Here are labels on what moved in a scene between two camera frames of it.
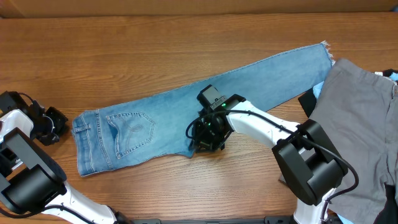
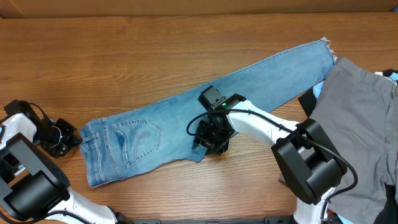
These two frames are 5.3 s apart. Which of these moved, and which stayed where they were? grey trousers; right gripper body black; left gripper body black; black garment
Moved: left gripper body black
Stayed: black garment; grey trousers; right gripper body black
